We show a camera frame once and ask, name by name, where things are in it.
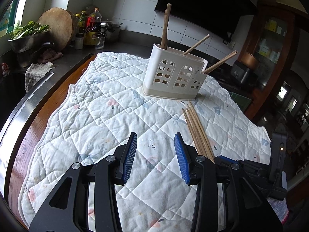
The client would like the wooden chopstick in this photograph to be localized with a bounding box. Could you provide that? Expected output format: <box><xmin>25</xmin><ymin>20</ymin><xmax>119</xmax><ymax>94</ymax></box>
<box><xmin>188</xmin><ymin>101</ymin><xmax>214</xmax><ymax>162</ymax></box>
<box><xmin>186</xmin><ymin>106</ymin><xmax>208</xmax><ymax>158</ymax></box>
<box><xmin>183</xmin><ymin>34</ymin><xmax>210</xmax><ymax>55</ymax></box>
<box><xmin>182</xmin><ymin>108</ymin><xmax>204</xmax><ymax>155</ymax></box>
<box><xmin>202</xmin><ymin>50</ymin><xmax>238</xmax><ymax>74</ymax></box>
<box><xmin>161</xmin><ymin>3</ymin><xmax>172</xmax><ymax>49</ymax></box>
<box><xmin>160</xmin><ymin>10</ymin><xmax>168</xmax><ymax>49</ymax></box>

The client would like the black box appliance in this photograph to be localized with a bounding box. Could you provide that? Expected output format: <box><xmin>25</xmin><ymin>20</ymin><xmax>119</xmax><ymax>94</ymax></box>
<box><xmin>230</xmin><ymin>60</ymin><xmax>250</xmax><ymax>84</ymax></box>

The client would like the white quilted cloth mat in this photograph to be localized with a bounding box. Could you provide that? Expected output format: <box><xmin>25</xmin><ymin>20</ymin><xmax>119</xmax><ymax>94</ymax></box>
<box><xmin>17</xmin><ymin>51</ymin><xmax>271</xmax><ymax>232</ymax></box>

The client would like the cream plastic utensil holder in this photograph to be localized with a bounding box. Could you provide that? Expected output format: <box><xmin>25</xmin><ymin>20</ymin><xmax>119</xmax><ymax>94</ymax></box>
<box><xmin>143</xmin><ymin>43</ymin><xmax>207</xmax><ymax>100</ymax></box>

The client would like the copper coloured pot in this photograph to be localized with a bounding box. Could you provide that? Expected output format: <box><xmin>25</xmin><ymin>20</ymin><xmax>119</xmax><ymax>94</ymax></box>
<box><xmin>241</xmin><ymin>52</ymin><xmax>259</xmax><ymax>70</ymax></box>

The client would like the grey dish rag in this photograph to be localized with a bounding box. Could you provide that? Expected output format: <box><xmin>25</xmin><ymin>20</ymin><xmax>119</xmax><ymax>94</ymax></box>
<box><xmin>25</xmin><ymin>61</ymin><xmax>55</xmax><ymax>93</ymax></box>

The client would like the black range hood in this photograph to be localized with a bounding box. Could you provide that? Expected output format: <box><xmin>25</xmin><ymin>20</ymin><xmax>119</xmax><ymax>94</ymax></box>
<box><xmin>155</xmin><ymin>0</ymin><xmax>254</xmax><ymax>39</ymax></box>

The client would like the silver pressure cooker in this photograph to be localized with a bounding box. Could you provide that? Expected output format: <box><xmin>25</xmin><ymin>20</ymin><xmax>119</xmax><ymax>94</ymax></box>
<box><xmin>101</xmin><ymin>20</ymin><xmax>122</xmax><ymax>41</ymax></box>

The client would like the yellow label oil bottle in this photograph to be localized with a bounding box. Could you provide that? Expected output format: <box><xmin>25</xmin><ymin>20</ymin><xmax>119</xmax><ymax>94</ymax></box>
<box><xmin>84</xmin><ymin>7</ymin><xmax>102</xmax><ymax>46</ymax></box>

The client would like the white small jar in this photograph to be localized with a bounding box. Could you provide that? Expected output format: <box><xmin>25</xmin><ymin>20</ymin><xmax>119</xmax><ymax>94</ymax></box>
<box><xmin>75</xmin><ymin>33</ymin><xmax>84</xmax><ymax>50</ymax></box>

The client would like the metal bowl of greens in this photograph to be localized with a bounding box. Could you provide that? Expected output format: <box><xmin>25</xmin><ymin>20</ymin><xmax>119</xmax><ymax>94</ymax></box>
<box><xmin>8</xmin><ymin>20</ymin><xmax>50</xmax><ymax>53</ymax></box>

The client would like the round wooden cutting board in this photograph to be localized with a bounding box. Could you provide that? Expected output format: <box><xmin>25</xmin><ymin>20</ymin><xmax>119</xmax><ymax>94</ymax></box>
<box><xmin>38</xmin><ymin>7</ymin><xmax>73</xmax><ymax>50</ymax></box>

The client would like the wall power socket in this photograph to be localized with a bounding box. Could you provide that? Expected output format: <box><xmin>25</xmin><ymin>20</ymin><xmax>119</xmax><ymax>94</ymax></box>
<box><xmin>227</xmin><ymin>40</ymin><xmax>236</xmax><ymax>50</ymax></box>

